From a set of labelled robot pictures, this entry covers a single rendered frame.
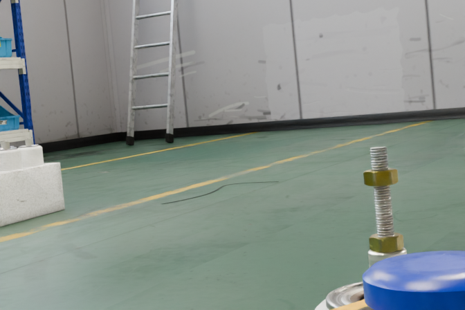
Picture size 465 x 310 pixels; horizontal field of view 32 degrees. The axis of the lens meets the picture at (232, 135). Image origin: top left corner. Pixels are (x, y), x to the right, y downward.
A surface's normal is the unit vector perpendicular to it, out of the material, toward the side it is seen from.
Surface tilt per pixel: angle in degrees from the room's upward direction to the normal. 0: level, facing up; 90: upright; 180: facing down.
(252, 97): 90
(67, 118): 90
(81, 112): 90
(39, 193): 90
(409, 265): 0
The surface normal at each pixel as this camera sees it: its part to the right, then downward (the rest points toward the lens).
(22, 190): 0.89, -0.06
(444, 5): -0.48, 0.09
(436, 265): -0.09, -0.99
